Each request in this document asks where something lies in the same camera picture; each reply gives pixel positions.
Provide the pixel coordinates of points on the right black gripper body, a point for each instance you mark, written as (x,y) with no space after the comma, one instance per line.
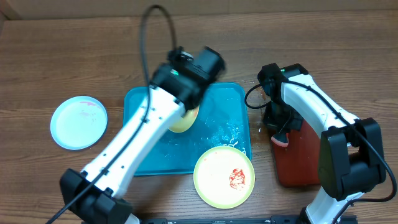
(280,120)

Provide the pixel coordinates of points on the green plate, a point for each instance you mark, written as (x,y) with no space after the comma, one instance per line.
(224,177)
(185,122)

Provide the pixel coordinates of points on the light blue plate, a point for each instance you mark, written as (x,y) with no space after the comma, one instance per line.
(78,123)

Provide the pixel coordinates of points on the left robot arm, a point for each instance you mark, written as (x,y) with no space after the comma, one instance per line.
(96,193)

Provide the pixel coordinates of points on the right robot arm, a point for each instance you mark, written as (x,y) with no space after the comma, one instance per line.
(351,157)

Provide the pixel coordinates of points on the dark red tray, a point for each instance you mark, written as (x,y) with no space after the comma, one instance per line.
(297,164)

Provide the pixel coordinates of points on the teal plastic tray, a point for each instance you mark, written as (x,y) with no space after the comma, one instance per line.
(222,120)

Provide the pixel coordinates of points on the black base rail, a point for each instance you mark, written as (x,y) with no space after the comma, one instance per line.
(217,220)

